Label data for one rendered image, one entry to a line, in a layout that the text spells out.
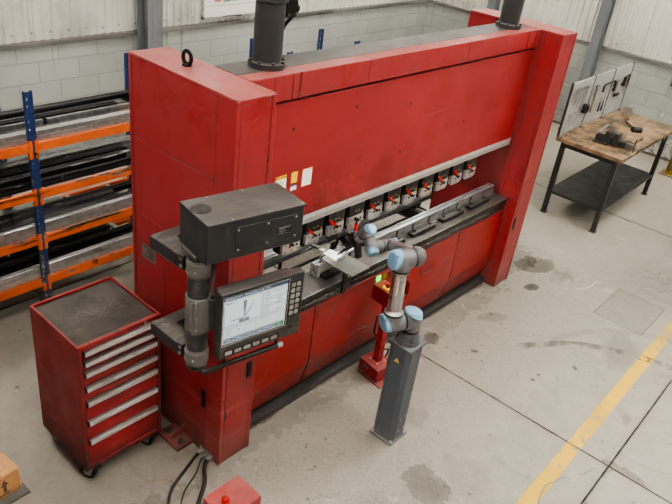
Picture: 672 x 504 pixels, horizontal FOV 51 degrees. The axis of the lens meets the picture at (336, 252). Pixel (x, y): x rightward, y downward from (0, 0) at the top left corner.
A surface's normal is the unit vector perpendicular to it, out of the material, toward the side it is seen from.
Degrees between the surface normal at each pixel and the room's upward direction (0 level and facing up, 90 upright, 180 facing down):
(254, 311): 90
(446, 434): 0
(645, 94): 90
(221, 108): 90
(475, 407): 0
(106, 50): 90
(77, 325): 0
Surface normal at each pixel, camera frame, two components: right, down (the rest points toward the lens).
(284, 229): 0.61, 0.46
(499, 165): -0.67, 0.30
